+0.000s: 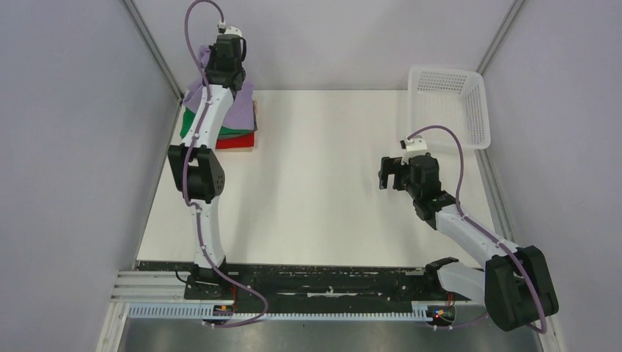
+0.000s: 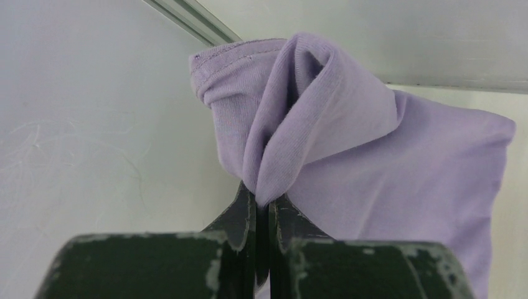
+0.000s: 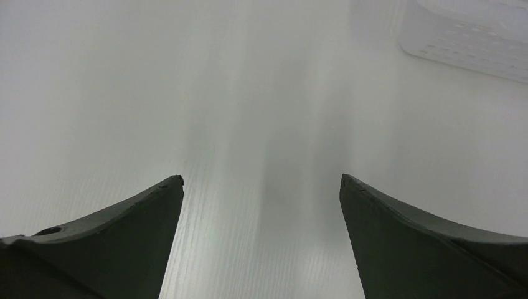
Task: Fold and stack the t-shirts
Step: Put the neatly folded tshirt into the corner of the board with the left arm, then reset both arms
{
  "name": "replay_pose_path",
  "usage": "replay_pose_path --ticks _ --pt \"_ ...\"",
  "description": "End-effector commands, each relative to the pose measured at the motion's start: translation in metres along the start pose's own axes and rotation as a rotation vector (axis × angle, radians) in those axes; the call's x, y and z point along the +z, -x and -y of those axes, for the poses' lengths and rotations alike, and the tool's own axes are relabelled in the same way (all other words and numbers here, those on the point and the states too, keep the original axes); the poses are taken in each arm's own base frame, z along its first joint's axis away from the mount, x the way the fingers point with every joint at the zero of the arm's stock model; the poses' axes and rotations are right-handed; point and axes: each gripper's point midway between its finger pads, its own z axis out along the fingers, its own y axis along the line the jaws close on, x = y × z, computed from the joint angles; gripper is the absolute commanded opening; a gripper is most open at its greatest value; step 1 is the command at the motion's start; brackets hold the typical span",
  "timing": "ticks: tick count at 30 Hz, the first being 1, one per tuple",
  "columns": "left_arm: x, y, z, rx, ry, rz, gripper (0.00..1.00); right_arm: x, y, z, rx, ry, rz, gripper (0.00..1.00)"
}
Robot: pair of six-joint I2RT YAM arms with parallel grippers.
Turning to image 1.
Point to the purple t-shirt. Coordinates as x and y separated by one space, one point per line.
242 101

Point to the green folded t-shirt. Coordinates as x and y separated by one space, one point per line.
236 123

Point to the red folded t-shirt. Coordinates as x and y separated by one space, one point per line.
244 142

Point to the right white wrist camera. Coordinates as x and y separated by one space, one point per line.
411 148

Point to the aluminium frame rails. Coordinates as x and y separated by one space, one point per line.
148 312

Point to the white perforated plastic basket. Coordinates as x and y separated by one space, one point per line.
453 98

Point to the grey folded t-shirt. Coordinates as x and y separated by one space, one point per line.
228 133

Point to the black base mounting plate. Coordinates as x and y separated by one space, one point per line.
306 289

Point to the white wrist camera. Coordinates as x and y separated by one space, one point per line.
223 28
411 148

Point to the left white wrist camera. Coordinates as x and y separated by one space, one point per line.
223 28

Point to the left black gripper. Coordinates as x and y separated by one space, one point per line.
212 56

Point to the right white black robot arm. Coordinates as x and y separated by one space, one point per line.
513 282

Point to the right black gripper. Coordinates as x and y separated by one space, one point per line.
389 167

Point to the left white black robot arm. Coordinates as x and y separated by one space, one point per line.
196 169

